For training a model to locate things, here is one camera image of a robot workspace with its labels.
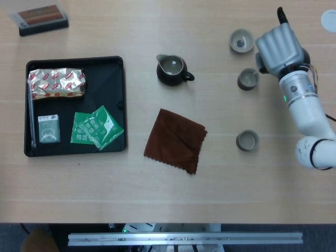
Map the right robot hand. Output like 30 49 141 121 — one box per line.
255 7 311 78

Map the grey teacup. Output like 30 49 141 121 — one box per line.
237 68 260 91
229 28 255 54
235 129 260 151

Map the white table grommet cap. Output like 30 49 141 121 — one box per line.
320 9 336 34

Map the brown folded cloth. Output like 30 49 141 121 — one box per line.
143 108 208 176

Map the black plastic tray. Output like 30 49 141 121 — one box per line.
24 55 129 158

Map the green tea sachet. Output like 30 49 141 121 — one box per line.
70 112 92 145
81 105 124 152

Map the silver foil tea packet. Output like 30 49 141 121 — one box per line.
27 67 87 101

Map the acrylic sign stand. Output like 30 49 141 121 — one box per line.
7 4 70 37

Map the grey-green small tea box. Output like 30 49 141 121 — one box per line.
37 114 62 144

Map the clear plastic stick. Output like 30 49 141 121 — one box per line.
26 81 37 148

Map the orange brown seat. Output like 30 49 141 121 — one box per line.
23 228 60 252

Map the black pitcher with handle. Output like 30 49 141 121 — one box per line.
155 54 195 87

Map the aluminium rail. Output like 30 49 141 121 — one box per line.
68 231 303 247

